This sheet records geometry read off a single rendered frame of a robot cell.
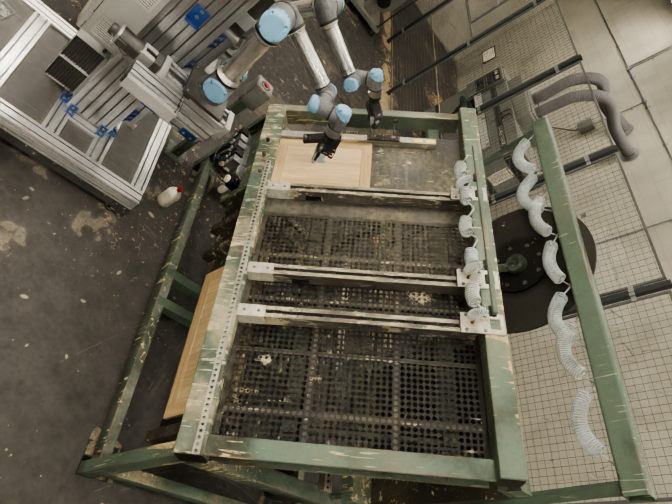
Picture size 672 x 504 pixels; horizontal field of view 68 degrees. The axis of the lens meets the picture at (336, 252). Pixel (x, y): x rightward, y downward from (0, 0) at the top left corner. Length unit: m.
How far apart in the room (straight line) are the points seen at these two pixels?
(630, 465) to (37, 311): 2.71
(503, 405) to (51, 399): 2.07
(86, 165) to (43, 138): 0.24
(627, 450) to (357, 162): 1.93
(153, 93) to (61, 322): 1.25
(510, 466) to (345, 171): 1.75
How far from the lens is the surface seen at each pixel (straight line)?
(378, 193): 2.74
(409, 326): 2.26
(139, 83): 2.52
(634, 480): 2.31
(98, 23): 2.74
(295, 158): 3.03
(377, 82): 2.88
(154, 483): 2.86
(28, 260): 2.97
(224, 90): 2.36
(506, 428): 2.13
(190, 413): 2.17
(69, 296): 2.99
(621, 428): 2.36
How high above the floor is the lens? 2.58
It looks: 32 degrees down
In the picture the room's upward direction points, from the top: 67 degrees clockwise
